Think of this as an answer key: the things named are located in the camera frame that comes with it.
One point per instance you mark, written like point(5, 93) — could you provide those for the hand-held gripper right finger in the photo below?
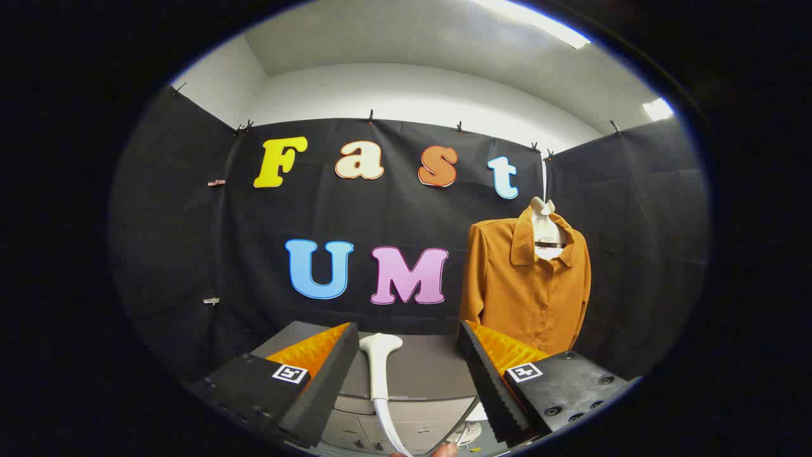
point(488, 387)

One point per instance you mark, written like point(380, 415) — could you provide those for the black backdrop cloth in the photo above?
point(393, 209)

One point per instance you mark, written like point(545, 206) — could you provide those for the row of black cloth clips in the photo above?
point(371, 117)

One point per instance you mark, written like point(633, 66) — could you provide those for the small ceiling light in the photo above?
point(658, 108)

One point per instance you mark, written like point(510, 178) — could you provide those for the white clothes hanger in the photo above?
point(545, 228)

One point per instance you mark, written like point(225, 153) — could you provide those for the orange button shirt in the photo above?
point(514, 292)

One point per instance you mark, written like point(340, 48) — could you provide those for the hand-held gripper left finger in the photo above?
point(320, 387)

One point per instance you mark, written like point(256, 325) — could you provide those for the long ceiling light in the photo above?
point(539, 22)

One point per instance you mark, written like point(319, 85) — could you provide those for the grey drawer cabinet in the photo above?
point(425, 368)

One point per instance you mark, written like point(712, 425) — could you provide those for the white sneaker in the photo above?
point(468, 433)

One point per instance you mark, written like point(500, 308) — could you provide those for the white garment steamer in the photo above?
point(379, 368)

